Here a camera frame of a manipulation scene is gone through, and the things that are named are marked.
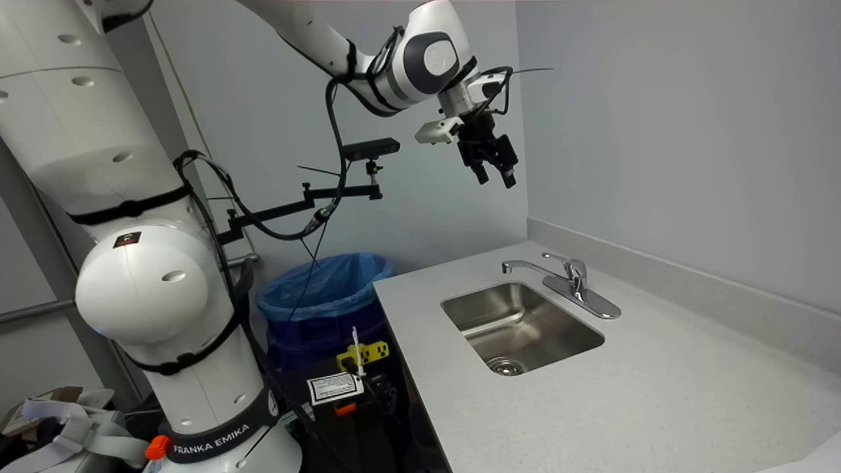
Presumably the white label card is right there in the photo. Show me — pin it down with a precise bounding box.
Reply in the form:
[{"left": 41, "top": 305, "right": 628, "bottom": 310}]
[{"left": 306, "top": 369, "right": 369, "bottom": 406}]

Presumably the yellow tag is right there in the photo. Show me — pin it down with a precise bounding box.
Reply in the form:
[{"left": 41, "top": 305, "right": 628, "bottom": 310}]
[{"left": 334, "top": 339, "right": 391, "bottom": 372}]

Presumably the black stereo camera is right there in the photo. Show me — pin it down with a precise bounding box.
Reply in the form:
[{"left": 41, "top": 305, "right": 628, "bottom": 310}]
[{"left": 340, "top": 134, "right": 405, "bottom": 163}]

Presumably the chrome sink faucet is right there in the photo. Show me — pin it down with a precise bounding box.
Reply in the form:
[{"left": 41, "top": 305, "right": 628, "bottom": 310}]
[{"left": 501, "top": 250, "right": 627, "bottom": 322}]

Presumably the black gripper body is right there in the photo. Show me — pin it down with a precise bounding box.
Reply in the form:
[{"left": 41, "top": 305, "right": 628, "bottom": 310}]
[{"left": 451, "top": 103, "right": 506, "bottom": 168}]

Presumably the blue lined trash bin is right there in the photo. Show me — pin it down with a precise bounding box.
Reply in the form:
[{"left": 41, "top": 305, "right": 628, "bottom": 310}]
[{"left": 255, "top": 252, "right": 401, "bottom": 381}]

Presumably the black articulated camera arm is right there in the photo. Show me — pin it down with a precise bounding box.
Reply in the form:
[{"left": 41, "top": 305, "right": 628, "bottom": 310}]
[{"left": 218, "top": 158, "right": 389, "bottom": 246}]

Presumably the stainless steel sink basin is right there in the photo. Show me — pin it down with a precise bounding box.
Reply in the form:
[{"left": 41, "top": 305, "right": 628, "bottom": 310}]
[{"left": 441, "top": 280, "right": 608, "bottom": 379}]

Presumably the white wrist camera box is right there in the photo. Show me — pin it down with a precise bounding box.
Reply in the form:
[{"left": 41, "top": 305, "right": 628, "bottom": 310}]
[{"left": 414, "top": 116, "right": 466, "bottom": 149}]

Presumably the orange round knob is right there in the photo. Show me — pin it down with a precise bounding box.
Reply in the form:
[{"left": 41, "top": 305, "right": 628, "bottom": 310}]
[{"left": 142, "top": 432, "right": 175, "bottom": 464}]

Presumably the grey white fabric bag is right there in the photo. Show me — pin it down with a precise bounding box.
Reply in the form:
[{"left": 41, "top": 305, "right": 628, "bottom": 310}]
[{"left": 0, "top": 384, "right": 152, "bottom": 473}]

